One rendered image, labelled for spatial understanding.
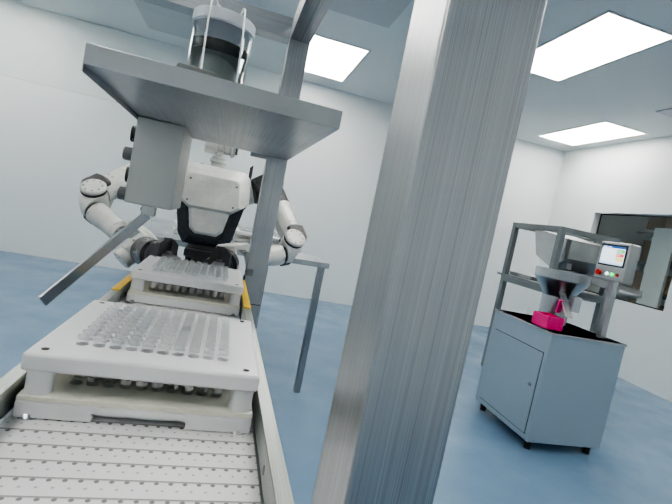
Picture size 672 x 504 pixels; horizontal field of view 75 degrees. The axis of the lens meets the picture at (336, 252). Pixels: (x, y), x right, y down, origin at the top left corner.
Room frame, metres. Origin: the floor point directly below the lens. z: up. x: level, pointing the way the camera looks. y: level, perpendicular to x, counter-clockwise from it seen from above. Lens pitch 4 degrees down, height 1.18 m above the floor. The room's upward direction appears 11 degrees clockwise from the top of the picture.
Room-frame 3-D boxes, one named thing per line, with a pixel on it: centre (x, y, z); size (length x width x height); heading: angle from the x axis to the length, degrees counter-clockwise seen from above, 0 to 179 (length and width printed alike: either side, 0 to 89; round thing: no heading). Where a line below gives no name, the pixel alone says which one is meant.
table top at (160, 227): (3.32, 0.82, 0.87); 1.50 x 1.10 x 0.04; 23
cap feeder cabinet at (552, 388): (3.02, -1.58, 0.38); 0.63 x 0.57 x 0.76; 13
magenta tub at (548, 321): (2.83, -1.43, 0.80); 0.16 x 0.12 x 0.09; 13
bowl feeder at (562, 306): (3.08, -1.62, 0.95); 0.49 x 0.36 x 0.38; 13
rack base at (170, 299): (1.10, 0.34, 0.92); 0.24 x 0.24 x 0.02; 15
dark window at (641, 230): (5.51, -3.62, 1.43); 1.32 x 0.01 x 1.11; 13
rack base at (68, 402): (0.59, 0.21, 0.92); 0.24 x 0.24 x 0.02; 14
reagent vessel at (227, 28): (1.14, 0.39, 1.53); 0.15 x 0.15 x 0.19
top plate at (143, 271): (1.10, 0.34, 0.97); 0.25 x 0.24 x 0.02; 105
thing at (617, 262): (2.85, -1.77, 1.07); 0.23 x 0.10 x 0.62; 13
